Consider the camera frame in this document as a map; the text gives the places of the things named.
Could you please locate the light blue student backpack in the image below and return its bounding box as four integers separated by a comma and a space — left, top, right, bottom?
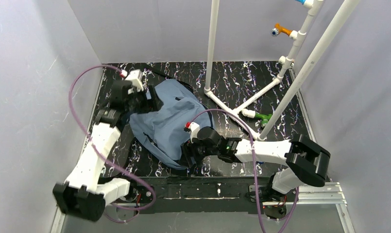
99, 66, 215, 177

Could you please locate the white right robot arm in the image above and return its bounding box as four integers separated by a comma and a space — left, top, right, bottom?
178, 127, 331, 195

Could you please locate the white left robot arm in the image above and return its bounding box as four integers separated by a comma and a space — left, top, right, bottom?
52, 81, 163, 222

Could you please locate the green marker pen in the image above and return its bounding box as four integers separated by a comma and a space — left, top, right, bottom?
255, 113, 272, 128

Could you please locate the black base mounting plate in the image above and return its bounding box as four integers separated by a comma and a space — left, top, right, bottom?
99, 175, 331, 216

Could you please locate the orange blue pipe valve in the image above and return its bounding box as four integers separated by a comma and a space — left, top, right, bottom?
271, 23, 292, 37

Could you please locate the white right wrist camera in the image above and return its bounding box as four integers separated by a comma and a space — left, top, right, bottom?
184, 122, 200, 143

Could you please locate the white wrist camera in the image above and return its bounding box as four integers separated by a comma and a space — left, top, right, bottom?
184, 122, 200, 143
120, 69, 144, 94

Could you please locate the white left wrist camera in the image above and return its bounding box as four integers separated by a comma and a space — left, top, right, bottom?
120, 69, 144, 94

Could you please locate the white pvc pipe frame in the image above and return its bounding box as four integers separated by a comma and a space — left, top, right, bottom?
204, 0, 359, 141

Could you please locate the aluminium rail frame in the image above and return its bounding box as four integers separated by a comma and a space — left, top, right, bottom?
50, 182, 357, 233

